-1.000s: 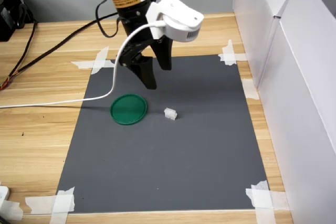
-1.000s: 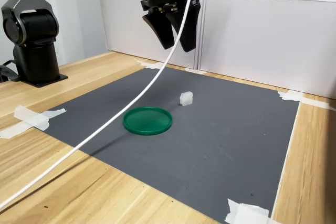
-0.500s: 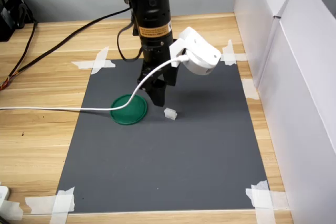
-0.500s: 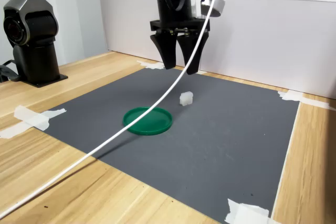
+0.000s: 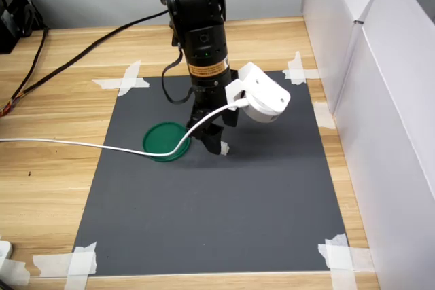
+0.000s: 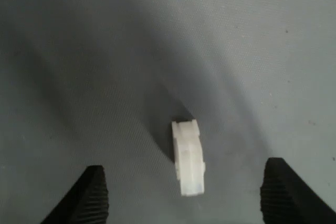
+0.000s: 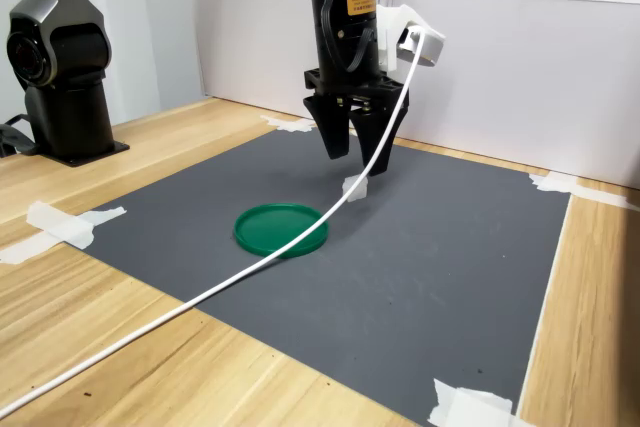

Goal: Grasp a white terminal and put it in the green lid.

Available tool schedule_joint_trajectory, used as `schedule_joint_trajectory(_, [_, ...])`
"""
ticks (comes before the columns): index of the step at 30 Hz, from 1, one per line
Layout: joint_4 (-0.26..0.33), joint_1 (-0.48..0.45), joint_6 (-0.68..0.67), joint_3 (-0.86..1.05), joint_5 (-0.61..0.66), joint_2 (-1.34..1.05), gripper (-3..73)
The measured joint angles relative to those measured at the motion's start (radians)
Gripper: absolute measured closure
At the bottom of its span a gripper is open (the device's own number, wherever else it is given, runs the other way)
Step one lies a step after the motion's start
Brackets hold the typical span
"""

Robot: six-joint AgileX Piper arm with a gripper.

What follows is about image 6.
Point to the small white plastic terminal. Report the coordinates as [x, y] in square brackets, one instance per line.
[189, 161]

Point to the dark grey mat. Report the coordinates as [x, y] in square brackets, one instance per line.
[78, 77]

